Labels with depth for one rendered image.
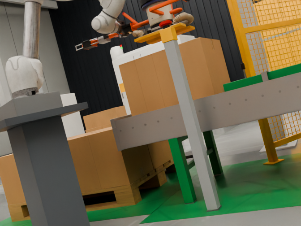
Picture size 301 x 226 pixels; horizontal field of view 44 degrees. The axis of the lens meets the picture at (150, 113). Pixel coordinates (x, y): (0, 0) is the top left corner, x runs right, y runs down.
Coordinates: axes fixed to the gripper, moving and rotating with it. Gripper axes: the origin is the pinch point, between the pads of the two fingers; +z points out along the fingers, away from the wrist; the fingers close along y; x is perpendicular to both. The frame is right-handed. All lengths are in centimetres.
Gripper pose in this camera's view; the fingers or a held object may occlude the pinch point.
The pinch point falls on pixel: (127, 29)
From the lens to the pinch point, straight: 272.1
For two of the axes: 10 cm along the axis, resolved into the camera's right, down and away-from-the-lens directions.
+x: 8.8, -2.3, -4.2
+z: 4.1, -1.1, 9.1
